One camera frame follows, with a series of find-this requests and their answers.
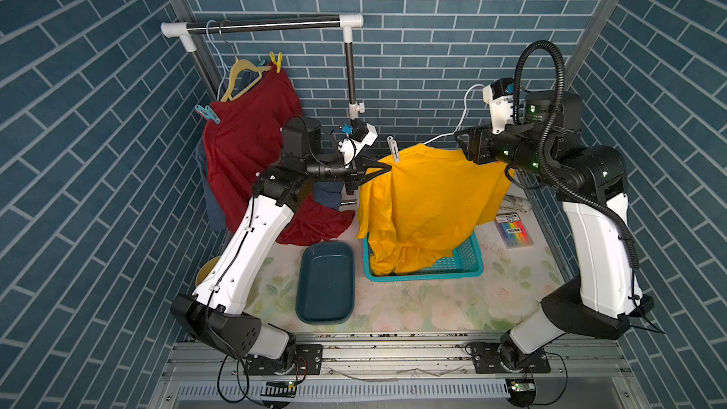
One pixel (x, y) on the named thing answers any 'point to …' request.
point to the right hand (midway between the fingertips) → (471, 133)
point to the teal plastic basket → (467, 261)
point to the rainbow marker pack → (513, 230)
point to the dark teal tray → (325, 283)
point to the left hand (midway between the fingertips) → (394, 169)
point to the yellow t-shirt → (414, 214)
